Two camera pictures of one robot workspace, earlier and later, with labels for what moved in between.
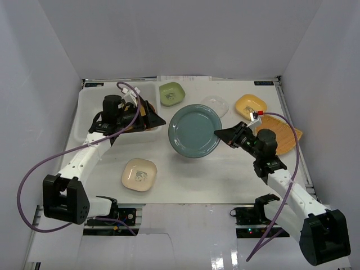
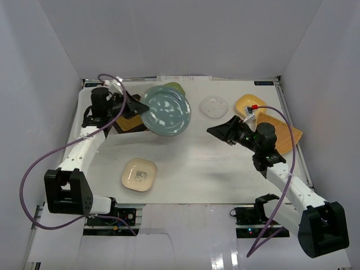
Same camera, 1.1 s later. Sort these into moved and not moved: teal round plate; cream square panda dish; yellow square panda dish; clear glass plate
Moved: teal round plate
Not moved: cream square panda dish; yellow square panda dish; clear glass plate
